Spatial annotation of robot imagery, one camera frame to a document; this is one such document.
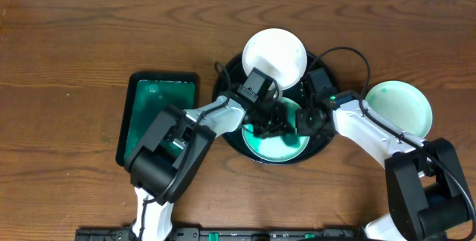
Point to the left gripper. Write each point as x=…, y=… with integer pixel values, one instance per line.
x=271, y=120

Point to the black rectangular tray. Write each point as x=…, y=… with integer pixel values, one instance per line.
x=148, y=93

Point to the green sponge cloth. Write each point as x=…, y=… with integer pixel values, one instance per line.
x=288, y=137

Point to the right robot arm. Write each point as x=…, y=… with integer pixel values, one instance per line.
x=427, y=192

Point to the black round tray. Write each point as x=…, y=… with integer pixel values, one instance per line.
x=297, y=93

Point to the teal plate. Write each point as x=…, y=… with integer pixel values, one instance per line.
x=276, y=151
x=402, y=104

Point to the white plate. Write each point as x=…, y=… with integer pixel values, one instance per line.
x=277, y=53

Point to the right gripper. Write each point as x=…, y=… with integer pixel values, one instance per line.
x=302, y=127

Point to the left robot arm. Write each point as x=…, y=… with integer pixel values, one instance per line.
x=167, y=157

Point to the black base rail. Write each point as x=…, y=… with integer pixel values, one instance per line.
x=195, y=234

